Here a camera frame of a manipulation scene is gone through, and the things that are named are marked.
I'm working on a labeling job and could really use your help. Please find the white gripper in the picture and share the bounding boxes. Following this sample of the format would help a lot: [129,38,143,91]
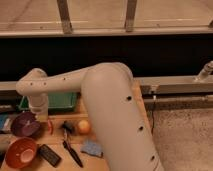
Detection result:
[28,94,49,115]

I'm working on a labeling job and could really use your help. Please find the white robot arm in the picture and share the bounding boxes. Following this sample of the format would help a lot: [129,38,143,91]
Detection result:
[16,62,165,171]

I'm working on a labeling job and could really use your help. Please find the purple bowl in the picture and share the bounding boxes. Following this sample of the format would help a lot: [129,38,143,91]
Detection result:
[10,112,41,137]

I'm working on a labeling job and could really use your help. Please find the orange bowl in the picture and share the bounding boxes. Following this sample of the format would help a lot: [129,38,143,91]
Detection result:
[5,137,38,169]

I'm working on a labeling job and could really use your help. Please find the green plastic tray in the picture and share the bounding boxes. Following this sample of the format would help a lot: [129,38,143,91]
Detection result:
[18,92,77,112]

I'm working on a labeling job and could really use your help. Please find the red chili pepper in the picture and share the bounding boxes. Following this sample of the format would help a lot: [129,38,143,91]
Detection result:
[47,119,53,135]

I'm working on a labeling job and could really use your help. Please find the black brush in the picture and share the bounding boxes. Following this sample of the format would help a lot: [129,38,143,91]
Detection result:
[61,121,75,134]

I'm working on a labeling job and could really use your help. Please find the blue box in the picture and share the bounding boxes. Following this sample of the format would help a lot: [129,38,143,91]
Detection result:
[0,114,13,133]

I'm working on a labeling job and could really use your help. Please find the black remote control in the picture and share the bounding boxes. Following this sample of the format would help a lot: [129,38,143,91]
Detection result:
[38,144,61,167]

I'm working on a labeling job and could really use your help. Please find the orange fruit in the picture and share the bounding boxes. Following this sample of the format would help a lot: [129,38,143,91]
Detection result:
[77,120,91,134]

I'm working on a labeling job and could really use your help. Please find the blue sponge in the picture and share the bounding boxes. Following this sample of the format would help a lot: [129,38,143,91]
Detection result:
[81,139,103,158]

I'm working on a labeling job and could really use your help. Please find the black handled knife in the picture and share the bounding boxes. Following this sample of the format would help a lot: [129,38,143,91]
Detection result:
[63,129,83,168]

